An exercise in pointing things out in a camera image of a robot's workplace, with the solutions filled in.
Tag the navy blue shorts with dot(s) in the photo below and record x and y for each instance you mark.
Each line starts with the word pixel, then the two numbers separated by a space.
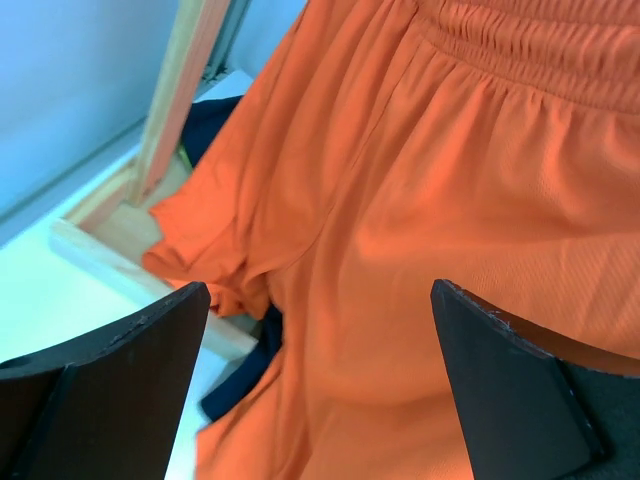
pixel 204 121

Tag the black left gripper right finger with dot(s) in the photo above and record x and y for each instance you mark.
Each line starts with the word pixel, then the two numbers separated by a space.
pixel 519 416

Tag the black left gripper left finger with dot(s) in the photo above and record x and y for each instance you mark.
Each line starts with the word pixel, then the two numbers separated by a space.
pixel 105 404

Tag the orange shorts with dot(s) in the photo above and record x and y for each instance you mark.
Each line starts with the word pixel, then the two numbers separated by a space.
pixel 386 145

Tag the wooden clothes rack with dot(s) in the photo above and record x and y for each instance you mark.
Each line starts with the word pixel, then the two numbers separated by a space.
pixel 106 233

